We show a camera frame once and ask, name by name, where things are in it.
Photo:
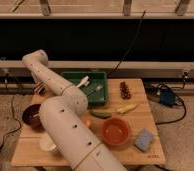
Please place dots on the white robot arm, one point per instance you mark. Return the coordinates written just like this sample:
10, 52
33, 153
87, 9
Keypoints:
60, 117

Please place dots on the orange bowl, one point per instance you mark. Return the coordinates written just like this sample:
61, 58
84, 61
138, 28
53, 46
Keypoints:
115, 131

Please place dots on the purple bowl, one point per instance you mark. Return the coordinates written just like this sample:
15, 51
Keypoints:
30, 116

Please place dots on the green plastic tray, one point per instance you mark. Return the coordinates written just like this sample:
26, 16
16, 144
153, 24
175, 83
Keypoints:
93, 84

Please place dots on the silver fork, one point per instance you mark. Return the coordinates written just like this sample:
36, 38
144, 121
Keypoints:
98, 88

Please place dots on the white dish brush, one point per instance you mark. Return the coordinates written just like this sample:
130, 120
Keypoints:
84, 82

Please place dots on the green cucumber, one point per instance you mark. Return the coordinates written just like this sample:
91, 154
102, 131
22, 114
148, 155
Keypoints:
100, 114

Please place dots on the dark red grapes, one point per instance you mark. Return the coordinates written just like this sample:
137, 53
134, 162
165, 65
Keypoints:
125, 92

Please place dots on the peach fruit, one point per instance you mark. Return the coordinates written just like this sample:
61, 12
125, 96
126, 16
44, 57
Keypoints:
88, 123

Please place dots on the blue sponge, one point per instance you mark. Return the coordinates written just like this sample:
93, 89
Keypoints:
144, 140

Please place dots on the blue power adapter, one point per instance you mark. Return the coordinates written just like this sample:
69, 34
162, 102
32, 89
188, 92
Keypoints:
167, 98

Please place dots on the white cup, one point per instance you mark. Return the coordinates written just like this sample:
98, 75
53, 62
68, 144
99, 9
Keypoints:
46, 143

